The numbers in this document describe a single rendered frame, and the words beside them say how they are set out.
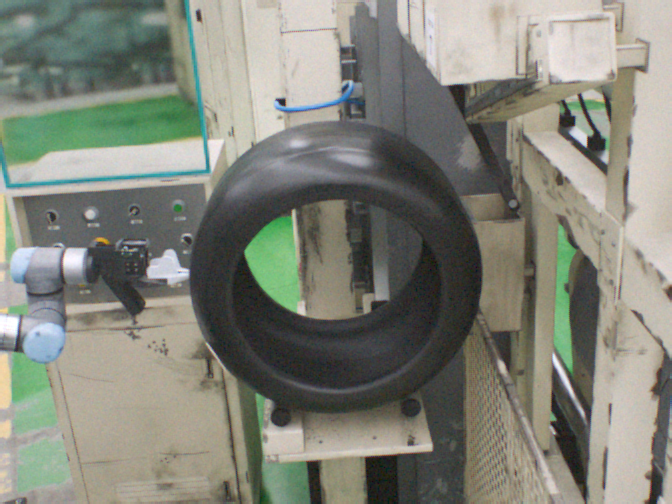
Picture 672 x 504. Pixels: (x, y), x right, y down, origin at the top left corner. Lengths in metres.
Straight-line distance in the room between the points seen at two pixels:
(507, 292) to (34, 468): 2.08
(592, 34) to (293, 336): 1.06
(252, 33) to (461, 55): 4.03
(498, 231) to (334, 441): 0.62
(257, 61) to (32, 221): 3.10
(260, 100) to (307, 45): 3.46
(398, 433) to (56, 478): 1.77
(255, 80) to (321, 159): 3.77
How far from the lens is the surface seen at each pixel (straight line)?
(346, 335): 1.96
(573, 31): 1.20
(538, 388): 2.19
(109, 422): 2.57
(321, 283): 2.03
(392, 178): 1.52
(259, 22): 5.24
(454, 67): 1.26
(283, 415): 1.77
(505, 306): 2.04
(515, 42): 1.27
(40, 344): 1.66
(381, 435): 1.87
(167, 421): 2.54
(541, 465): 1.47
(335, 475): 2.34
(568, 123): 2.37
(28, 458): 3.50
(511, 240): 1.97
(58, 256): 1.75
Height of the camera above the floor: 1.89
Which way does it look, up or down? 22 degrees down
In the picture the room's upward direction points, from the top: 4 degrees counter-clockwise
